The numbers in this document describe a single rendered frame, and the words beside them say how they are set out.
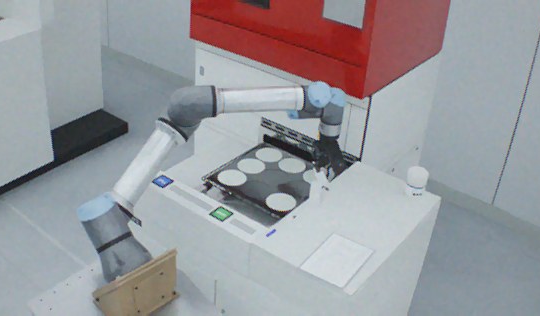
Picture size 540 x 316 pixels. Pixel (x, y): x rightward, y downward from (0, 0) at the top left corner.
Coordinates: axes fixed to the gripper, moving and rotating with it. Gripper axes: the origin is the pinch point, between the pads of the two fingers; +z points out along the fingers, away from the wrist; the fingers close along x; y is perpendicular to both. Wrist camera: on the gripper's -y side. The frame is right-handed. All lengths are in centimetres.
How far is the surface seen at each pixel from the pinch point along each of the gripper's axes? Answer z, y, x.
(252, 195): 1.4, 2.0, 26.4
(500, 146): 41, 63, -153
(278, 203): 1.3, -4.8, 19.6
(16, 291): 91, 71, 123
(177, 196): -5, -1, 53
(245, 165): 1.3, 20.7, 22.6
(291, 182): 1.4, 6.0, 10.3
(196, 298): 9, -33, 56
